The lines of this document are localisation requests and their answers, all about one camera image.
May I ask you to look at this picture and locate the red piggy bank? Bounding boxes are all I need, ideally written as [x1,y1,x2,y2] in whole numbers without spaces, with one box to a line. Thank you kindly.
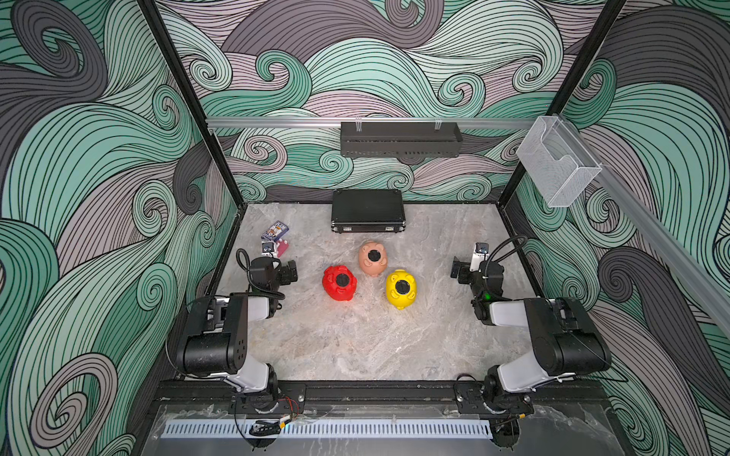
[322,265,357,301]

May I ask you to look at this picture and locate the black plug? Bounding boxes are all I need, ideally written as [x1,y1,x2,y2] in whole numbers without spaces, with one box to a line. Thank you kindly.
[336,274,350,288]
[395,280,411,296]
[368,249,381,262]

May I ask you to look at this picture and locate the yellow piggy bank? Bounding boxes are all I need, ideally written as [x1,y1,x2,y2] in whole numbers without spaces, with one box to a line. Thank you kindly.
[386,269,417,310]

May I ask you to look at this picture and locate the pink piggy bank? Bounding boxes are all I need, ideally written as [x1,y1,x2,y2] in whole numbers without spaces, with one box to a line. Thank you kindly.
[359,241,388,277]

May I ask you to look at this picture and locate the black plug front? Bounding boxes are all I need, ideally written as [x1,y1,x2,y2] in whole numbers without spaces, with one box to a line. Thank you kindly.
[368,249,381,262]

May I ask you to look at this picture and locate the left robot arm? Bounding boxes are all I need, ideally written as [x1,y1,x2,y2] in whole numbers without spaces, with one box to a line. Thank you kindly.
[165,248,298,410]

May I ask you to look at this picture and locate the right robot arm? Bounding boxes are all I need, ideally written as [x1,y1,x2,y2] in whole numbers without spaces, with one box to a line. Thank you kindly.
[451,258,612,414]

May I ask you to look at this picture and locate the white pink bunny toy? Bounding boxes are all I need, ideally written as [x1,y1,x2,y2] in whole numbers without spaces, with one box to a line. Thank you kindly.
[275,239,289,258]

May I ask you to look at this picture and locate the card box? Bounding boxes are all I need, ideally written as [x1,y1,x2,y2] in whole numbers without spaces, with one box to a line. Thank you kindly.
[262,220,290,242]

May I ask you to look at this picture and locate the black case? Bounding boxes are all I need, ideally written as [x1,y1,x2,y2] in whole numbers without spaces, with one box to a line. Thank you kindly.
[331,189,407,234]

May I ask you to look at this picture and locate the clear plastic holder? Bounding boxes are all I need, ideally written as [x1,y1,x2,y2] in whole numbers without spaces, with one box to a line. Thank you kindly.
[517,115,602,208]

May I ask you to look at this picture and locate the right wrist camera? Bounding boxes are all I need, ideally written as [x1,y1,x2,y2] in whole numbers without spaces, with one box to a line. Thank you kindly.
[470,242,490,272]

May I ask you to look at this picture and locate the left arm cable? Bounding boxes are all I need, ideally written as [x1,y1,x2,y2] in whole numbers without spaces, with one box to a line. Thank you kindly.
[235,247,286,302]

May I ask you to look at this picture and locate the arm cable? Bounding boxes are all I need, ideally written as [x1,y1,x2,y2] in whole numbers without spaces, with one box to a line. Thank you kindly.
[235,247,286,302]
[478,234,528,300]

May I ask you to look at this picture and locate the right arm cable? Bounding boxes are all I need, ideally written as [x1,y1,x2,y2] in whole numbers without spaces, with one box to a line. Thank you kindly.
[478,234,528,300]

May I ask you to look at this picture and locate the black wall shelf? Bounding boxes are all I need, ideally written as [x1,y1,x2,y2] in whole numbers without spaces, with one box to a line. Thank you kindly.
[340,123,464,161]

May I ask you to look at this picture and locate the aluminium rail back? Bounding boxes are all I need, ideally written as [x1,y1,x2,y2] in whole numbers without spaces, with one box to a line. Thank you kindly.
[206,116,536,130]

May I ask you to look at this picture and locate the aluminium rail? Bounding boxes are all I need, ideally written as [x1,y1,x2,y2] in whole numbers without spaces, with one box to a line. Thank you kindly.
[206,116,536,130]
[567,123,729,329]

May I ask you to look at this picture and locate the white cable duct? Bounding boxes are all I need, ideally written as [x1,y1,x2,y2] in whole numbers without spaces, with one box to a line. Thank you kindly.
[160,418,492,440]

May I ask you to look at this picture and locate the aluminium rail right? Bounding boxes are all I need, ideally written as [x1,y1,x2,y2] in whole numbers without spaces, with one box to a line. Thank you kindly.
[567,123,729,329]

